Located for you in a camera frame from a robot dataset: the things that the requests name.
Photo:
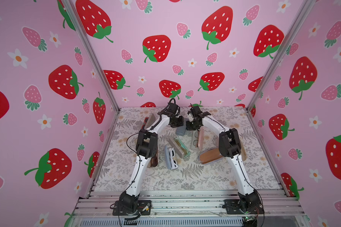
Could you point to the grey case tan interior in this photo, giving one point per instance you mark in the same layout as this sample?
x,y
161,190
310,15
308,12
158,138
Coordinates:
x,y
210,156

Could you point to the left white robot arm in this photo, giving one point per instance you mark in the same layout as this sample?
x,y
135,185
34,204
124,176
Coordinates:
x,y
146,148

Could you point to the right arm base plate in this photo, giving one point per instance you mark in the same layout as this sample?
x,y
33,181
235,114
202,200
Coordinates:
x,y
240,207

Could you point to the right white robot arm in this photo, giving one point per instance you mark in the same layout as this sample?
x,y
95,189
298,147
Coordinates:
x,y
229,147

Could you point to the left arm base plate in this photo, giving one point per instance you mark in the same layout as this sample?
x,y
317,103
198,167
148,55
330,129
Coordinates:
x,y
136,208

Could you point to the grey case mint interior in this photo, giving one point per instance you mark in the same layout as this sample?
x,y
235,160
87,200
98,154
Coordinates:
x,y
179,147

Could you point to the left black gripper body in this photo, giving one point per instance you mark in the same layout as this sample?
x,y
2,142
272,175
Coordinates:
x,y
177,121

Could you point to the pink case round glasses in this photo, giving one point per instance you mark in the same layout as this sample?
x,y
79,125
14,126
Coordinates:
x,y
197,140

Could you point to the electronics board with cables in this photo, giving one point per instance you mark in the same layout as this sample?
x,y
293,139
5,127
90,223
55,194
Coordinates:
x,y
249,221

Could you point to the blue-grey case purple glasses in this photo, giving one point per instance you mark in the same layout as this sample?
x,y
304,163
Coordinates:
x,y
180,131

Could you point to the grey case with red glasses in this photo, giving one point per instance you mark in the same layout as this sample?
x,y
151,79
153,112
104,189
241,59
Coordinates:
x,y
149,121

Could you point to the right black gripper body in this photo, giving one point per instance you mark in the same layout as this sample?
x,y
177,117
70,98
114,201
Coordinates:
x,y
193,123

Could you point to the aluminium rail frame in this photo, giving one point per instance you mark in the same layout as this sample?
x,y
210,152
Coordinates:
x,y
188,209

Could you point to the floral table mat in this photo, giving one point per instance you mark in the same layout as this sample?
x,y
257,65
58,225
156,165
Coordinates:
x,y
120,160

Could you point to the light blue case white glasses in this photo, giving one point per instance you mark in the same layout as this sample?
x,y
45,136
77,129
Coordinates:
x,y
170,160

